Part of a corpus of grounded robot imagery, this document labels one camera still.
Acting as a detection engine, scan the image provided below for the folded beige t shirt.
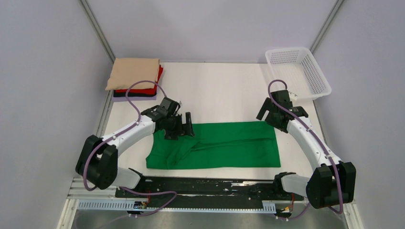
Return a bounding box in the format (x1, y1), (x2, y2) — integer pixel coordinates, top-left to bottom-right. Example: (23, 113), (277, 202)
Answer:
(105, 58), (160, 91)

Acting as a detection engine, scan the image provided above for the white plastic basket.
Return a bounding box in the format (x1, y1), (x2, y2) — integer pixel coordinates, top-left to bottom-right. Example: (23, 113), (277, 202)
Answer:
(265, 47), (332, 101)

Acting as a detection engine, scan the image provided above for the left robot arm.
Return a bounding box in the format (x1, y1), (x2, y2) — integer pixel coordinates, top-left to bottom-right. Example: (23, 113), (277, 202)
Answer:
(75, 97), (195, 197)

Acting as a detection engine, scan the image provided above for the folded red t shirt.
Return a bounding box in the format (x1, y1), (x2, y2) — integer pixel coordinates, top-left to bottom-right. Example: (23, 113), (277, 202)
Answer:
(114, 64), (164, 96)

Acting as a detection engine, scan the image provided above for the corner metal strip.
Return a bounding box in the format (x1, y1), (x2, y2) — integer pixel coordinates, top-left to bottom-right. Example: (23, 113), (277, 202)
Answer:
(309, 0), (346, 54)
(78, 0), (116, 63)

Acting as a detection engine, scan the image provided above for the white slotted cable duct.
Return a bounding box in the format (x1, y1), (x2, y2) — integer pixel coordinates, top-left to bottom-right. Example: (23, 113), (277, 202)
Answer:
(77, 199), (277, 214)

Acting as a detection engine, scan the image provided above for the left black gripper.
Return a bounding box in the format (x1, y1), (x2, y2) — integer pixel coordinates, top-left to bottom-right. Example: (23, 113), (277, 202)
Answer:
(165, 112), (195, 140)

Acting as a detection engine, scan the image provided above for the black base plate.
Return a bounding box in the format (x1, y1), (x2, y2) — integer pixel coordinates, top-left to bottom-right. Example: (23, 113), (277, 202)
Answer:
(135, 177), (304, 208)

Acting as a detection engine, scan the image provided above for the left corner metal strip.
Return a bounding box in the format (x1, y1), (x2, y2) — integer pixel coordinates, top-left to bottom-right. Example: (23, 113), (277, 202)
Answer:
(78, 0), (116, 63)

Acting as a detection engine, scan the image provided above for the folded black t shirt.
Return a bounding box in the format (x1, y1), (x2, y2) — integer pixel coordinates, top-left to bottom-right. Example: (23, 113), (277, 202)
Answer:
(113, 91), (157, 97)

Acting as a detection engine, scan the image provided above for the right corner metal strip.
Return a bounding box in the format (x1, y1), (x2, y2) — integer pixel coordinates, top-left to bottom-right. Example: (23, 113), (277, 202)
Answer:
(309, 0), (346, 54)

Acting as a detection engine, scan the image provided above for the aluminium frame rail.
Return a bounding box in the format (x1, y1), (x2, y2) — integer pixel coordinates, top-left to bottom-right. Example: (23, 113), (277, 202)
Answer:
(66, 177), (356, 205)

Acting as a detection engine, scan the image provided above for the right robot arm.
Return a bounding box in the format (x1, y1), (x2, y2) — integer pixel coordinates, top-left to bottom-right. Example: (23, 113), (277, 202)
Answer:
(257, 90), (356, 209)

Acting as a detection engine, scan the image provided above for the green t shirt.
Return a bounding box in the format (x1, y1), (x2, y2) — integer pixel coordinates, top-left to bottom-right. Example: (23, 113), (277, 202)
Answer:
(146, 121), (281, 170)

